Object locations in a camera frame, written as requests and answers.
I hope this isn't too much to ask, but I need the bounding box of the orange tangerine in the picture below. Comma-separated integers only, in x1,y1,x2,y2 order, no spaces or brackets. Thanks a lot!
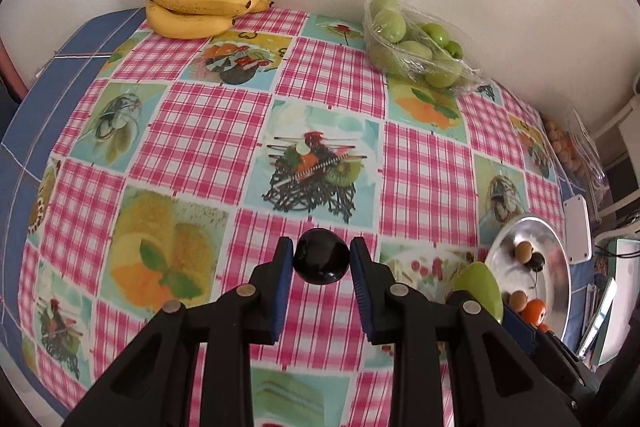
520,299,547,327

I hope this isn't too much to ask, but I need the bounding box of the brown kiwi fruit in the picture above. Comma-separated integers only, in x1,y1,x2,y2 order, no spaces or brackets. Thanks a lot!
508,291,528,313
514,241,534,265

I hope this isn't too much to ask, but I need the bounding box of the green mango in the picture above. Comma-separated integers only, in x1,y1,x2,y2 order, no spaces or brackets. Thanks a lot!
451,261,503,323

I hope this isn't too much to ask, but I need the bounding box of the dark plum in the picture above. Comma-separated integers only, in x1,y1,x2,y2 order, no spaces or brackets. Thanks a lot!
525,251,546,273
293,228,350,285

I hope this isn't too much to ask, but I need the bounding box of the clear tray of green fruits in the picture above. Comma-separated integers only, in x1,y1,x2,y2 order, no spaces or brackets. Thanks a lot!
362,0,490,93

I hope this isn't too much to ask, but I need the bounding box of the large steel basin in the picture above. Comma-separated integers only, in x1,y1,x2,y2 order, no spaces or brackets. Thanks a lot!
485,213,572,339

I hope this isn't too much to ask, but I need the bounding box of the smartphone in clear case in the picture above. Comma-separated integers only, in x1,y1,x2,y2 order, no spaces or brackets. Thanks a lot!
577,274,617,359

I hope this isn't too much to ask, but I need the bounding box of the white plastic box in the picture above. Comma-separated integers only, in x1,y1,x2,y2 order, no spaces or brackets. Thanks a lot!
563,195,592,265

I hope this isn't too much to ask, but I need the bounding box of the green framed whiteboard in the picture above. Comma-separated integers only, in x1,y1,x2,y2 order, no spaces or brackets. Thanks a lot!
592,239,639,366

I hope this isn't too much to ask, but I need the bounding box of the clear box of nuts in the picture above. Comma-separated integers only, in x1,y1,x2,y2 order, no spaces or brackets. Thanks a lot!
541,107,608,208

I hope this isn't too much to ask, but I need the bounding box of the pink checkered tablecloth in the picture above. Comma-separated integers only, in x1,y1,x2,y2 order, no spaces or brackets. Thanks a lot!
13,10,564,409

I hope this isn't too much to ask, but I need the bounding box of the black cable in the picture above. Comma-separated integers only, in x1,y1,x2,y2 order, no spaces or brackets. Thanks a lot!
591,210,640,260

